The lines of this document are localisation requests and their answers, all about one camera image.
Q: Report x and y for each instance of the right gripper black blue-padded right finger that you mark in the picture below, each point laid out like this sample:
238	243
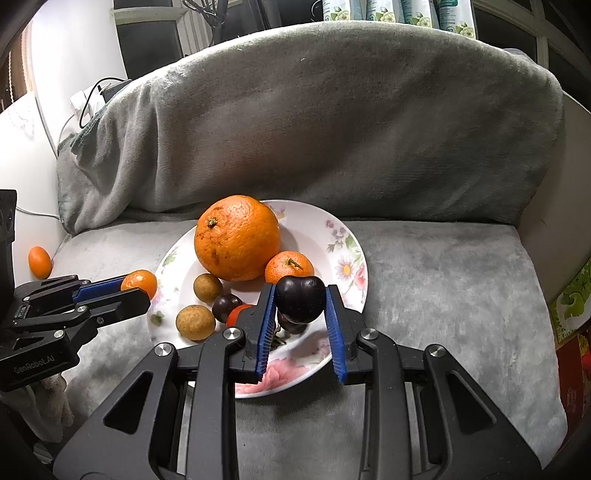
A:
425	416

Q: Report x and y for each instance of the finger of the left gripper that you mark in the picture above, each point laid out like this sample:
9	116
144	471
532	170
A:
91	290
117	307

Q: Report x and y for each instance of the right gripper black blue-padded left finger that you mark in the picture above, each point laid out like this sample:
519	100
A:
173	415

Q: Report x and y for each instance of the small orange kumquat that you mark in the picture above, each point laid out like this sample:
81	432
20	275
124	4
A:
142	279

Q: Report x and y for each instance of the smooth orange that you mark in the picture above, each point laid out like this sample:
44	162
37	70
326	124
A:
39	262

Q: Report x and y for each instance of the brown longan fruit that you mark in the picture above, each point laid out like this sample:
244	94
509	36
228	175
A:
195	323

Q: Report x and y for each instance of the dark cherry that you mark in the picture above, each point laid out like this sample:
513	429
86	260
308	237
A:
223	305
301	299
289	326

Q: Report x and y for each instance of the red tomato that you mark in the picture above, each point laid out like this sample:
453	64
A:
234	314

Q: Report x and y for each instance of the large orange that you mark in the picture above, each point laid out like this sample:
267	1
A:
236	237

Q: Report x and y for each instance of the small mandarin orange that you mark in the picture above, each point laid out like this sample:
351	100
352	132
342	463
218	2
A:
288	263

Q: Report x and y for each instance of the gloved left hand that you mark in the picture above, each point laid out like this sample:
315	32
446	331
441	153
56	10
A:
43	406

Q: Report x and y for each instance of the white floral plate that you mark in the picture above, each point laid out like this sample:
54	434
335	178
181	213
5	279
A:
332	249

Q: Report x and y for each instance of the red cardboard box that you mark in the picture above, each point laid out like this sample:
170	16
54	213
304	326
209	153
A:
574	378

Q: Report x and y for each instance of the green snack bag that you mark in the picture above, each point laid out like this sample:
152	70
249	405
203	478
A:
570	310

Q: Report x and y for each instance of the white power strip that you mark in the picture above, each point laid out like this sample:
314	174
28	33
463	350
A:
85	104

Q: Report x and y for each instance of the black power adapter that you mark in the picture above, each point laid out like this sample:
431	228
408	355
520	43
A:
110	91

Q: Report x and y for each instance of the black tripod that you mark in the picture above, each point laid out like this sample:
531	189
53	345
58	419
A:
231	19

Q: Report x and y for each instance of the grey blanket covered cushion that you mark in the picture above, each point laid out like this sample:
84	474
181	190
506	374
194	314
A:
364	119

